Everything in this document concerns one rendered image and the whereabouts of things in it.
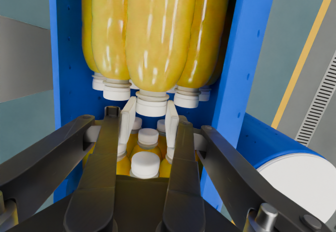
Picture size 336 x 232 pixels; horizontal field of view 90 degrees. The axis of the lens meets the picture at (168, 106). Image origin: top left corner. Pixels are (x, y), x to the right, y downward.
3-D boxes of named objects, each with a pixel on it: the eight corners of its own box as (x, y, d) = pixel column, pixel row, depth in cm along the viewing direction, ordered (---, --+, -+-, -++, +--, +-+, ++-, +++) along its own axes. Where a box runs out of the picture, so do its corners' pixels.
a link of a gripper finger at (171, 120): (171, 116, 15) (179, 117, 15) (167, 99, 22) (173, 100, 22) (167, 147, 15) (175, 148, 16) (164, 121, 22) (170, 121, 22)
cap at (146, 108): (170, 99, 19) (168, 114, 20) (166, 93, 23) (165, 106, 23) (135, 96, 19) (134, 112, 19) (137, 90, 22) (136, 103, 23)
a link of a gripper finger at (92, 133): (115, 145, 13) (75, 142, 13) (125, 122, 18) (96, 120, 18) (116, 127, 13) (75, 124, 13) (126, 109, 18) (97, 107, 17)
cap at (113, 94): (120, 80, 28) (119, 91, 28) (98, 80, 25) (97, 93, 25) (136, 84, 25) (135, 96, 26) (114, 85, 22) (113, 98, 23)
